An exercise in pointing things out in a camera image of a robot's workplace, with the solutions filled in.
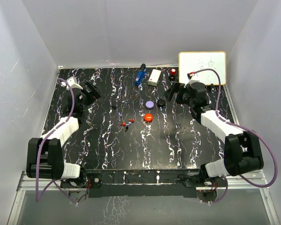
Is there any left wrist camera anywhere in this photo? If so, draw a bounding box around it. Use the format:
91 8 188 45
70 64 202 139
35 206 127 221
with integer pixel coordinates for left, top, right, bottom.
67 76 83 90

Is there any orange earbud case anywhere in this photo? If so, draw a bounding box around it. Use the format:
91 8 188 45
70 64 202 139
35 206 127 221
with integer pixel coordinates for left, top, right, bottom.
144 113 153 123

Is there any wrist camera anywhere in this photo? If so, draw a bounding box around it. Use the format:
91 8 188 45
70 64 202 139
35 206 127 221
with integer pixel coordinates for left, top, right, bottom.
67 76 83 90
187 72 200 83

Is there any white whiteboard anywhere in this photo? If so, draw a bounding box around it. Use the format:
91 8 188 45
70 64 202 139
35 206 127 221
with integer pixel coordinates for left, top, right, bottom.
178 51 227 86

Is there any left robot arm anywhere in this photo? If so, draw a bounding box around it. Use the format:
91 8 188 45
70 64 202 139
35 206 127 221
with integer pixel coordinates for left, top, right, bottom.
26 77 101 187

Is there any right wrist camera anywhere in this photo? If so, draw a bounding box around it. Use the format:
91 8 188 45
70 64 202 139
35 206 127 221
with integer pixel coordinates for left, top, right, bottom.
187 72 200 83

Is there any aluminium rail frame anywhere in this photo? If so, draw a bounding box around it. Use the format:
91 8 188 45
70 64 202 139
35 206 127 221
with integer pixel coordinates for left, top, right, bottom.
8 170 279 225

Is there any purple earbud case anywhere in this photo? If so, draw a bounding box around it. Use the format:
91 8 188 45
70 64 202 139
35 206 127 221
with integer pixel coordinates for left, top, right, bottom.
145 101 155 109

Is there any white box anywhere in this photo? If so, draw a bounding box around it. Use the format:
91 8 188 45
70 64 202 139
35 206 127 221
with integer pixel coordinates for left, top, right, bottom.
148 69 161 86

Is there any red black button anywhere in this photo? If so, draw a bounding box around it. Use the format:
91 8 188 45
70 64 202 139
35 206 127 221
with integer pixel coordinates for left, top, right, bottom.
169 68 176 80

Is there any blue black tool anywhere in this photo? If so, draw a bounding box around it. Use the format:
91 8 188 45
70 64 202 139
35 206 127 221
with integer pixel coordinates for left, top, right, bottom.
134 63 147 86

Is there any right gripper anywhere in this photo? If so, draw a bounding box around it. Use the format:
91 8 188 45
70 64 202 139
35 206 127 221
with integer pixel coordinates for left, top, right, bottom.
163 82 195 107

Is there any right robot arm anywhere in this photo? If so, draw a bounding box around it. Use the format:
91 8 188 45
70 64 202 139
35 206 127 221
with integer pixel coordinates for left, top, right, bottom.
165 82 264 186

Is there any black earbud case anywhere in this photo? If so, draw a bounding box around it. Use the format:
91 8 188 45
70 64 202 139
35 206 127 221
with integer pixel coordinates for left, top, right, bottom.
157 99 166 107

